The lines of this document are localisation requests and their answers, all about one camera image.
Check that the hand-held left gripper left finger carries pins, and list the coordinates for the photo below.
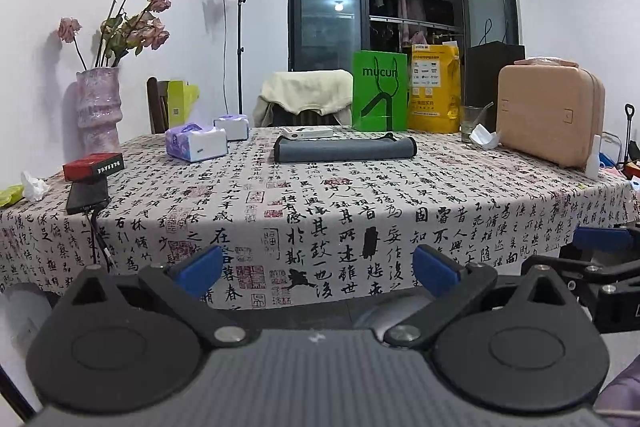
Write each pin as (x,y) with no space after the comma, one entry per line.
(200,271)

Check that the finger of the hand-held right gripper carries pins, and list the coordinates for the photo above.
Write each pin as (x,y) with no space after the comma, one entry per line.
(600,238)
(555,268)

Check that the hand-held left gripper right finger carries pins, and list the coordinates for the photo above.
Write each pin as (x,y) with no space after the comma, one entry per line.
(434,274)

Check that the grey pouch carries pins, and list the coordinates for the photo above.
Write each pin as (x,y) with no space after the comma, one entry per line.
(345,149)

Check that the small white bottle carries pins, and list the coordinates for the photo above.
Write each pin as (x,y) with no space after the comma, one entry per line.
(593,159)

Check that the purple quilted garment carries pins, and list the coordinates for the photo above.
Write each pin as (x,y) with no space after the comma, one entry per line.
(622,389)

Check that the calligraphy printed tablecloth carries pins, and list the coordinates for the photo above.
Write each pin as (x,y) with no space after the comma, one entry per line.
(350,207)

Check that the purple tissue pack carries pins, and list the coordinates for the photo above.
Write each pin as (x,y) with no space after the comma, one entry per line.
(196,144)

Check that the pink hard case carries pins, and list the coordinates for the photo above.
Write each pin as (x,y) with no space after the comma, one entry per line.
(547,114)

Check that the black phone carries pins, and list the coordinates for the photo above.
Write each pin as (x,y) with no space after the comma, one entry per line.
(87,196)

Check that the crumpled white paper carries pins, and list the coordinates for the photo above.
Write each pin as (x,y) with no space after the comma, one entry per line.
(486,138)

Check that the white tissue pack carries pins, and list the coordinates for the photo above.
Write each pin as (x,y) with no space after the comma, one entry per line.
(232,128)

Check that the red flat box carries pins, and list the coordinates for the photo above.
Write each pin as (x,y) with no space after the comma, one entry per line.
(92,166)

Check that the clear glass cup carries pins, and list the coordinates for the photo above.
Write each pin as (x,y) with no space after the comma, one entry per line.
(470,122)

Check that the yellow-green cardboard box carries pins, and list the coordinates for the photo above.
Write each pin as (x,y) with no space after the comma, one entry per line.
(181,104)

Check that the dark wooden chair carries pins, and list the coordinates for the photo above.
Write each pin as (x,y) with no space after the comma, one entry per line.
(156,107)

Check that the flat white box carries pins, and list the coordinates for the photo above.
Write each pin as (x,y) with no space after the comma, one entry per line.
(307,132)

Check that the crumpled white tissue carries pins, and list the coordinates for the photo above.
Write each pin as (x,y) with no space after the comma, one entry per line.
(35,187)

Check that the yellow plastic bag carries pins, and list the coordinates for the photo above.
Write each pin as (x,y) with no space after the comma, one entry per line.
(434,87)

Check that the pink ceramic vase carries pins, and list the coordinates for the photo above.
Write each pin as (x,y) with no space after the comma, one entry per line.
(98,112)

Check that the green paper bag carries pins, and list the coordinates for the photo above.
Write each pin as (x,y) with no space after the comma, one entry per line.
(380,89)

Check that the black paper bag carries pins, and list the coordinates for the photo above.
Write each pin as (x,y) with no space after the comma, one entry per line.
(492,67)

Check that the yellow-green plastic piece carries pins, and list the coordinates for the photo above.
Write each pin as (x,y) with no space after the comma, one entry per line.
(10,196)

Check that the cream cloth on chair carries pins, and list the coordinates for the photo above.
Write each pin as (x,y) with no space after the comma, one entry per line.
(305,92)

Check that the dried pink roses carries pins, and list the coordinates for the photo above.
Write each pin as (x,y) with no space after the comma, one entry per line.
(142,29)

